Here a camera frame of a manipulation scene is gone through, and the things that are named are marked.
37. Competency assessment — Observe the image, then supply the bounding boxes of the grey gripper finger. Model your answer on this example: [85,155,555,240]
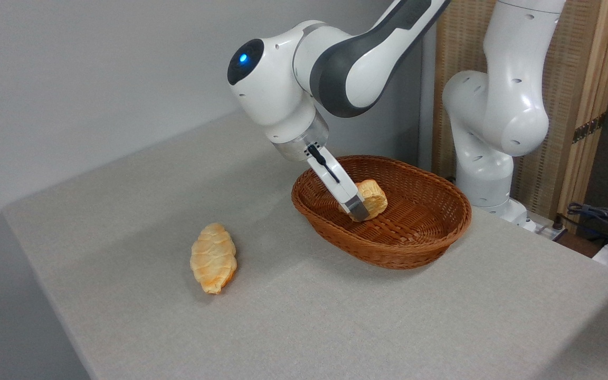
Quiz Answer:
[347,195,371,223]

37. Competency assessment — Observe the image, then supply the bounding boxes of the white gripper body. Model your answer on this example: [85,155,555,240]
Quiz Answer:
[307,152,362,206]

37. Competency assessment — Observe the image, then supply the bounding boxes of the round knotted bread roll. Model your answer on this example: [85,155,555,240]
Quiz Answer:
[338,179,388,221]

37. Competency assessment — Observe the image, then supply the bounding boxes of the long croissant-shaped bread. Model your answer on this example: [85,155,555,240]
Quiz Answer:
[190,222,238,295]

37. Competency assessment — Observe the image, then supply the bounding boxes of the brown wicker basket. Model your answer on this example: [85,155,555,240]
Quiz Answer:
[291,155,472,270]

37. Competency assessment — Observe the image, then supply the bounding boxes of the grey tablecloth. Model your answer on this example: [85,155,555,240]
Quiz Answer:
[2,108,608,380]

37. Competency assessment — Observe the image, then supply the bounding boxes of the wooden rattan folding screen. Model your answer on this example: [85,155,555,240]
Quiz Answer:
[433,0,608,233]

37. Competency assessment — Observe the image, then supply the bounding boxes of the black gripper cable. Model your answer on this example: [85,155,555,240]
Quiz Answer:
[307,144,341,185]

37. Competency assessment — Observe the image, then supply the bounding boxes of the black cable bundle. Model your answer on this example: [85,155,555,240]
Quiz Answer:
[557,202,608,249]

